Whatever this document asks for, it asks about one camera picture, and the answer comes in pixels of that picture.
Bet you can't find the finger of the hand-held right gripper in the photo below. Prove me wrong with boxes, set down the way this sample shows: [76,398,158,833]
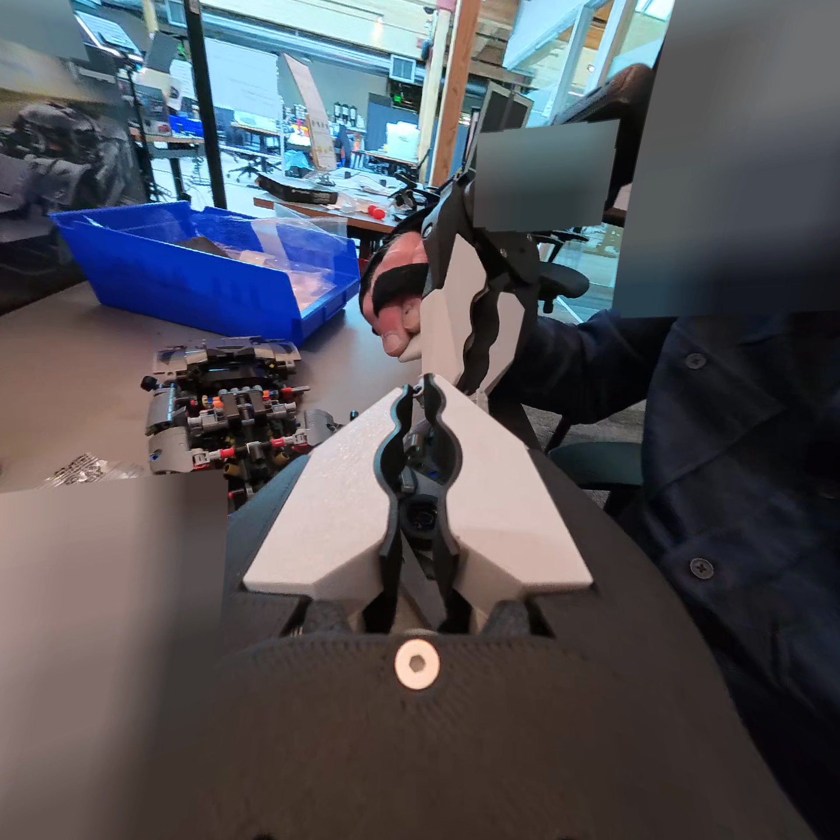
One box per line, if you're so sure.
[467,281,542,411]
[420,231,493,393]

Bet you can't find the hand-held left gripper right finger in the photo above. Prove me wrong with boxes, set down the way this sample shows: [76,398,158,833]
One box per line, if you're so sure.
[422,373,596,623]

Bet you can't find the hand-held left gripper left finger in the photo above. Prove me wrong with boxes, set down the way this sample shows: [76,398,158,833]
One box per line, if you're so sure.
[241,382,414,626]

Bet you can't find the small black lego wheel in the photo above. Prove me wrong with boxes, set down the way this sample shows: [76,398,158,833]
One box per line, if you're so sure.
[399,420,454,546]

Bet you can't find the lego car chassis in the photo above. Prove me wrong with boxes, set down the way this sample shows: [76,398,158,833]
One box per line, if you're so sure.
[141,336,358,509]

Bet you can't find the person's right forearm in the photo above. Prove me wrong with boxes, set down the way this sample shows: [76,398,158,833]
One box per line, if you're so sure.
[499,308,680,427]

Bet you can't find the plastic bag of lego parts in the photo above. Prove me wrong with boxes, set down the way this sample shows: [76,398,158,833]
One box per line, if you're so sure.
[39,451,148,490]

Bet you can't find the dark lego set box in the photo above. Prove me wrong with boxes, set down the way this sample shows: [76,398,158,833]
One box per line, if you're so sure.
[0,59,152,316]

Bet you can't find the person's right hand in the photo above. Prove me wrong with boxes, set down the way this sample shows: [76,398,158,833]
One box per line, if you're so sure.
[361,230,434,362]

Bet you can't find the black office chair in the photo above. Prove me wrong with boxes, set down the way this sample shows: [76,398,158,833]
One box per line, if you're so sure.
[537,226,592,317]

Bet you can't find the green chair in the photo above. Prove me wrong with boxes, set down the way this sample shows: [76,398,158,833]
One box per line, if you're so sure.
[548,441,645,490]

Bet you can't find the wooden background table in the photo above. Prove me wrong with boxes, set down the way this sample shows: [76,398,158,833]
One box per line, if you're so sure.
[252,167,427,245]

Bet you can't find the clear plastic bag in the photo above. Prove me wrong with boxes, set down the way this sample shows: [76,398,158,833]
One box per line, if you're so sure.
[190,203,349,312]

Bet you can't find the black flat box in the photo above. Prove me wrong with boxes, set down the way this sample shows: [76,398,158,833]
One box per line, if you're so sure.
[252,172,339,206]

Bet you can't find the brown leaning board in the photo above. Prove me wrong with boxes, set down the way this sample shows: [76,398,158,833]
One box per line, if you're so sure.
[279,52,336,172]

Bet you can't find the person's dark blue jacket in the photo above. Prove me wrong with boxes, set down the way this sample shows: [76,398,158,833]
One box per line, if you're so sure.
[617,311,840,840]

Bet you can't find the blue plastic bin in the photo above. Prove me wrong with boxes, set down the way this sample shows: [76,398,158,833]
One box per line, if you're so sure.
[51,200,361,347]

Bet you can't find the black metal pole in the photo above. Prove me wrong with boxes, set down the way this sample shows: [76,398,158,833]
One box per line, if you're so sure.
[184,0,228,212]

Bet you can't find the wooden post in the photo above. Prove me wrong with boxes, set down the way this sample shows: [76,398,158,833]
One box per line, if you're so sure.
[430,0,484,188]

